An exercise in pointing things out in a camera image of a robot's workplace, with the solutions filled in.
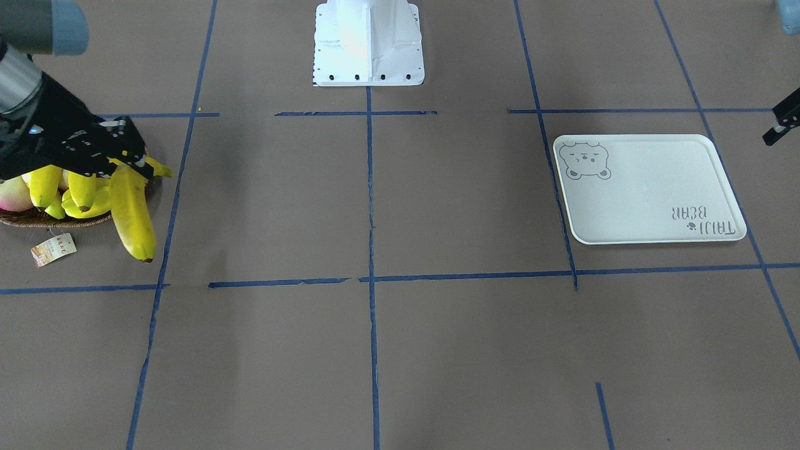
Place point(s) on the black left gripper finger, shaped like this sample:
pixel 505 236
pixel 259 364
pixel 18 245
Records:
pixel 786 114

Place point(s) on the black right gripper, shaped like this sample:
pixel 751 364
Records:
pixel 57 107

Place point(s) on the brown wicker basket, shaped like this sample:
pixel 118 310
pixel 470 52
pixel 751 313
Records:
pixel 63 213

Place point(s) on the paper price tag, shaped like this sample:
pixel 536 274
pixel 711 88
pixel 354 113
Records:
pixel 54 248

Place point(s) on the pink white peach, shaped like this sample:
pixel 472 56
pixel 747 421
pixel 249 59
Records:
pixel 15 195

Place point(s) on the white bear tray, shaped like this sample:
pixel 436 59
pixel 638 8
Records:
pixel 646 188

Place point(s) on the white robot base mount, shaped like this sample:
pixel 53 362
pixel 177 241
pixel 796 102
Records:
pixel 368 43

